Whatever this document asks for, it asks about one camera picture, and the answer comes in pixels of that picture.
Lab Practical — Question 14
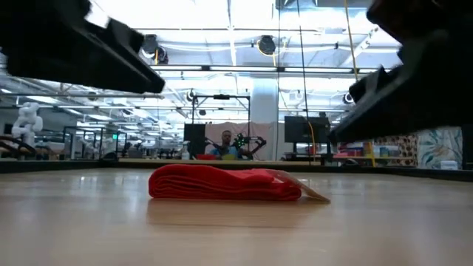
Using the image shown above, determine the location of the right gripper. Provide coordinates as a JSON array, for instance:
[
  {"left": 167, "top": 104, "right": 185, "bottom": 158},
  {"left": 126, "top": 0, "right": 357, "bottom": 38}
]
[{"left": 328, "top": 0, "right": 473, "bottom": 144}]

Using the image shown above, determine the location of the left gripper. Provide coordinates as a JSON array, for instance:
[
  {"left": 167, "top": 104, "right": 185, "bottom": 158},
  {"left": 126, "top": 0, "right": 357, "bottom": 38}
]
[{"left": 0, "top": 0, "right": 166, "bottom": 94}]

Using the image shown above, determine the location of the red cloth napkin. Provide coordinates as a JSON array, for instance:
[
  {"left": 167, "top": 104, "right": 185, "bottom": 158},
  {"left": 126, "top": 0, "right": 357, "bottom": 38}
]
[{"left": 148, "top": 164, "right": 303, "bottom": 202}]

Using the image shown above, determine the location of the leopard pattern fabric panel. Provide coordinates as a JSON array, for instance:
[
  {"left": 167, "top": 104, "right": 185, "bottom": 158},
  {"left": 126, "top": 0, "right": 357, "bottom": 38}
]
[{"left": 375, "top": 134, "right": 420, "bottom": 167}]

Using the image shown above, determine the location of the floral pattern fabric panel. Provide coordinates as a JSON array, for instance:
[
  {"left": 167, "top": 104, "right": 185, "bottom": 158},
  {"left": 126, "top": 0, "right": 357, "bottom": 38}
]
[{"left": 417, "top": 127, "right": 463, "bottom": 170}]

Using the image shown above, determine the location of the black cabinet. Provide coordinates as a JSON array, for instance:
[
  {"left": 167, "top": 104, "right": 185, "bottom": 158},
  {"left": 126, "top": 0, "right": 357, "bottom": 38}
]
[{"left": 461, "top": 123, "right": 473, "bottom": 171}]

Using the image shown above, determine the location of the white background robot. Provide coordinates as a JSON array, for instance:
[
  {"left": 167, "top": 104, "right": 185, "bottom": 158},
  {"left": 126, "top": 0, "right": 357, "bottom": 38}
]
[{"left": 10, "top": 102, "right": 44, "bottom": 149}]

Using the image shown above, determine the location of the black curved tube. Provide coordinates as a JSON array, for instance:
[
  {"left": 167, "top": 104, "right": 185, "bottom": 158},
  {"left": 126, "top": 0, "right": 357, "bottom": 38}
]
[{"left": 0, "top": 135, "right": 37, "bottom": 160}]

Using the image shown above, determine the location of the black monitor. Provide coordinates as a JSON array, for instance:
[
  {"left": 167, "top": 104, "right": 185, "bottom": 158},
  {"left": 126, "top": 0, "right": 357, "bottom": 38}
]
[{"left": 283, "top": 116, "right": 332, "bottom": 145}]

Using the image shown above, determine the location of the black screen panel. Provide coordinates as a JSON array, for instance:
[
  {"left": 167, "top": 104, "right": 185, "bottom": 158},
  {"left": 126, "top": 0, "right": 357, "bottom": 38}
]
[{"left": 183, "top": 123, "right": 207, "bottom": 160}]

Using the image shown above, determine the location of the person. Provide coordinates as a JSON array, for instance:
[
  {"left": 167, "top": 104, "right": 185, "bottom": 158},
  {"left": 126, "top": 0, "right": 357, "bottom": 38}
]
[{"left": 211, "top": 129, "right": 241, "bottom": 160}]

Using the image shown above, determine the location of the white hanging sheet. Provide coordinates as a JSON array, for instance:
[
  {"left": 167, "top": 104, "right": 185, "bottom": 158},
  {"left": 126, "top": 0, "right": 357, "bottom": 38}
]
[{"left": 205, "top": 121, "right": 276, "bottom": 160}]

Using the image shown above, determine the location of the black metal table frame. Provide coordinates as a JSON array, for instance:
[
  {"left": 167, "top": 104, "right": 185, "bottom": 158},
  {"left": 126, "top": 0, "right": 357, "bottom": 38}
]
[{"left": 0, "top": 158, "right": 473, "bottom": 182}]

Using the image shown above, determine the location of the black enclosure frame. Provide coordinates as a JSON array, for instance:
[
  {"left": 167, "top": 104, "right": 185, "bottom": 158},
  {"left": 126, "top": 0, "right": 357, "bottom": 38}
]
[{"left": 62, "top": 126, "right": 129, "bottom": 160}]

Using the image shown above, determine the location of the long yellow cable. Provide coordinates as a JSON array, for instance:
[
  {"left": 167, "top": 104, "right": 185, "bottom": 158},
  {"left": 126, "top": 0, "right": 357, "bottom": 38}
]
[{"left": 343, "top": 0, "right": 377, "bottom": 167}]

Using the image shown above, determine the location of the short yellow cable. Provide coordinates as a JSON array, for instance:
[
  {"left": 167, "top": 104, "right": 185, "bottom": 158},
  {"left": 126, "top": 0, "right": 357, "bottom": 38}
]
[{"left": 307, "top": 120, "right": 317, "bottom": 156}]

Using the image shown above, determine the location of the black hanging cable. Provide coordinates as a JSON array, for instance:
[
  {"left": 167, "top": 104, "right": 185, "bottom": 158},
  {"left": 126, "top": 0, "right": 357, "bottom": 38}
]
[{"left": 296, "top": 0, "right": 312, "bottom": 166}]

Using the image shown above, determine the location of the black metal rig frame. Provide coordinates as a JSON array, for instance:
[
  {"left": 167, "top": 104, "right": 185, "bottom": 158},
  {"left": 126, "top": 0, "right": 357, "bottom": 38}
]
[{"left": 191, "top": 94, "right": 251, "bottom": 160}]

